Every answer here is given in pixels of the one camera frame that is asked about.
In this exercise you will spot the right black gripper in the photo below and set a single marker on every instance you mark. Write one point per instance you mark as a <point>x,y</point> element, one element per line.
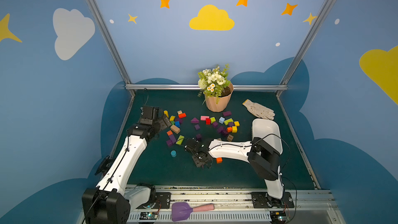
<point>197,155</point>

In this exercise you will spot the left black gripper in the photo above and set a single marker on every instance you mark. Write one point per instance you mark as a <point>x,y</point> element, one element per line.
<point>163,123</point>

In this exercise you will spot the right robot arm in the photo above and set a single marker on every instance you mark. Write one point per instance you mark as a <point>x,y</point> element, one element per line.
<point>263,154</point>

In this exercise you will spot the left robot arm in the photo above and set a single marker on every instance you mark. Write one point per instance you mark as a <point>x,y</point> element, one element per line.
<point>106,202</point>

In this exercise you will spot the white storage bin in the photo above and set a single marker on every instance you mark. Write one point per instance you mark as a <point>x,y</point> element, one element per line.
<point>270,130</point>

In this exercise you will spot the lime green bar block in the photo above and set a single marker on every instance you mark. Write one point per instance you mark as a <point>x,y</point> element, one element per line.
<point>180,140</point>

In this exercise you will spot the orange cube block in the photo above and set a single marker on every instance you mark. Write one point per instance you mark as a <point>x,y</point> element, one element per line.
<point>219,160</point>

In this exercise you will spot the tan wooden block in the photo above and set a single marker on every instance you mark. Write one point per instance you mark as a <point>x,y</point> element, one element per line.
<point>175,129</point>

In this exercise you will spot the teal cylinder block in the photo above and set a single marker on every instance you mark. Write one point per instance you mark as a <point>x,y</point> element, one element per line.
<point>173,153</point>

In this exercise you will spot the purple block by blue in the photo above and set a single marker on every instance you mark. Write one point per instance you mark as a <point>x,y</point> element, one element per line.
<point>178,120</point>

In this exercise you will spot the purple long block left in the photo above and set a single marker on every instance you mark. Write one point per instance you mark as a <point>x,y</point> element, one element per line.
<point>172,139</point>

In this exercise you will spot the red rectangular block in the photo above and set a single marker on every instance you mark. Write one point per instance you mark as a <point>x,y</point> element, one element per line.
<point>183,115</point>

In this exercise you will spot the purple triangle prism block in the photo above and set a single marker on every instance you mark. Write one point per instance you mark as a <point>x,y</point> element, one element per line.
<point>195,120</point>

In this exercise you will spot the pink rectangular block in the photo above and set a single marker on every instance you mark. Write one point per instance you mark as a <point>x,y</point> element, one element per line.
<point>204,118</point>

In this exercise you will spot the wooden number cube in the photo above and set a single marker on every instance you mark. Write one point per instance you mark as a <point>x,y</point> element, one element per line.
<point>230,138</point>

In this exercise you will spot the lime green long block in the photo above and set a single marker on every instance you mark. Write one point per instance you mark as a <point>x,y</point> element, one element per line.
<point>227,121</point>

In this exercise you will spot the pink flower pot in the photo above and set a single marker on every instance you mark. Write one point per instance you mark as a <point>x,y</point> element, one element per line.
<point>219,104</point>

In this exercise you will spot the purple pink toy shovel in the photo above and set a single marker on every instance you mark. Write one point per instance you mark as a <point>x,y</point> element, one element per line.
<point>182,210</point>

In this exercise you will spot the white green flower bouquet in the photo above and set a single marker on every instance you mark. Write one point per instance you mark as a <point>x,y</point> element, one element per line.
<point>214,82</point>

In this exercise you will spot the white knit work glove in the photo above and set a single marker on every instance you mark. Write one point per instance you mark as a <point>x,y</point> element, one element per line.
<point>259,110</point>

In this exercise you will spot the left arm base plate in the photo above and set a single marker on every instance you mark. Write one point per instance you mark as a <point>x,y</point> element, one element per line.
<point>161,200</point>

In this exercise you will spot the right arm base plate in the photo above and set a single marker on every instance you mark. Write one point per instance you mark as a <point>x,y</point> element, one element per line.
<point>263,200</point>

